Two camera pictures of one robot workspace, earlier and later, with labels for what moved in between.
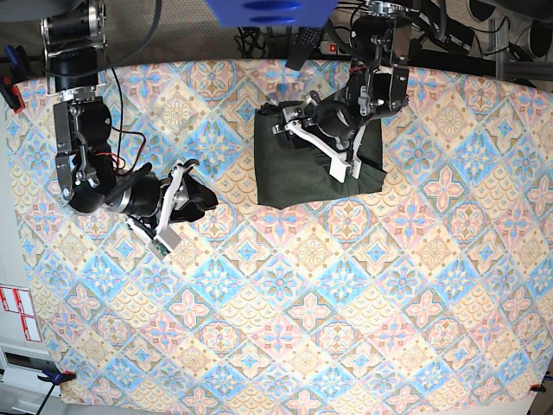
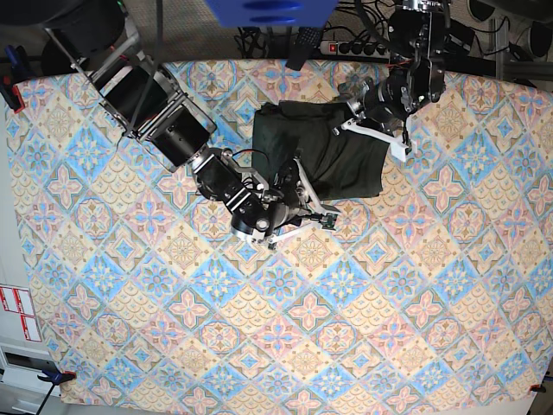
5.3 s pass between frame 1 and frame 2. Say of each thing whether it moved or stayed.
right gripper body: moved
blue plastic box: stayed
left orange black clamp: stayed
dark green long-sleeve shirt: stayed
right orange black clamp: stayed
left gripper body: moved
